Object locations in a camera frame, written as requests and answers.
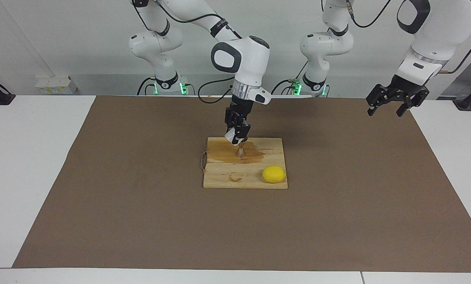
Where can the steel double jigger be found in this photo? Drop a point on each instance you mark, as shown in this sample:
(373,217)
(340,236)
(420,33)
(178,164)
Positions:
(240,152)

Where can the yellow lemon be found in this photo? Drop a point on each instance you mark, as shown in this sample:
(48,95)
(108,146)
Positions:
(273,174)

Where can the dark grey partition panel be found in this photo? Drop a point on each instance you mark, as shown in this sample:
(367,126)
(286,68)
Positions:
(468,75)

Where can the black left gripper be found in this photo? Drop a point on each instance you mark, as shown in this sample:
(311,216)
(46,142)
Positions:
(407,88)

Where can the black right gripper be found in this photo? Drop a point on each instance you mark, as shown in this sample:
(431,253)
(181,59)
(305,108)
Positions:
(240,108)

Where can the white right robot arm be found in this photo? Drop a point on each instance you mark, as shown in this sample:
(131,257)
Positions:
(243,59)

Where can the brown paper table mat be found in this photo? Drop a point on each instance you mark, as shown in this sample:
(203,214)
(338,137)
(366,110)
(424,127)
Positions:
(141,221)

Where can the wooden cutting board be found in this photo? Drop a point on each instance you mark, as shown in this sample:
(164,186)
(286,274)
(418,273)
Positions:
(219,177)

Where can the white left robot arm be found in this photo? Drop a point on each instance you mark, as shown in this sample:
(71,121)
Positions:
(436,23)

